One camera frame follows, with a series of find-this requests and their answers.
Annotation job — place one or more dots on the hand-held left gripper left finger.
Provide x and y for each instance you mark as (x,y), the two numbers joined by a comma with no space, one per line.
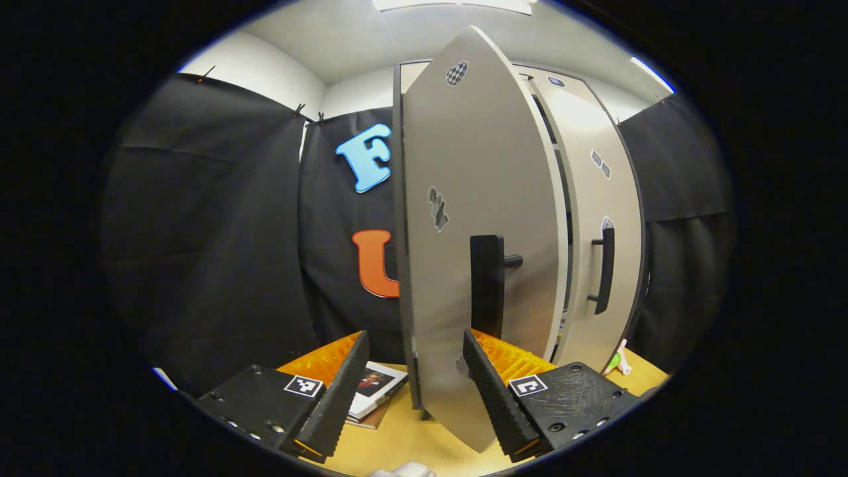
(338,404)

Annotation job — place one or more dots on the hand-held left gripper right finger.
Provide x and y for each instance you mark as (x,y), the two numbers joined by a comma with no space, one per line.
(497,404)

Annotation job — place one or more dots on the grey shoe cabinet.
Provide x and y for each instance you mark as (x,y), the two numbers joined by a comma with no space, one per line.
(399,232)

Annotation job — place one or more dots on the grey cabinet door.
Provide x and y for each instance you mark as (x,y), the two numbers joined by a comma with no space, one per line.
(609,192)
(483,152)

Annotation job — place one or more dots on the grey cabinet drawer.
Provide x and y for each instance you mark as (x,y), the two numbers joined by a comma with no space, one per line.
(563,74)

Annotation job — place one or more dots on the brown book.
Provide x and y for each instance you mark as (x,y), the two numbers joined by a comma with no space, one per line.
(368,421)

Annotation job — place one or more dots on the white portrait book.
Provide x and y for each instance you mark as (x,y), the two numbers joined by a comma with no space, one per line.
(377,387)

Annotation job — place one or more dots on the pink starfish plush toy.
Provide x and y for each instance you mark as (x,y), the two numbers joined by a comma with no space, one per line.
(616,361)

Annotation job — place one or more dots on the black backdrop cloth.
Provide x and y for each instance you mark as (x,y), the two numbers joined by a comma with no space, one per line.
(212,252)

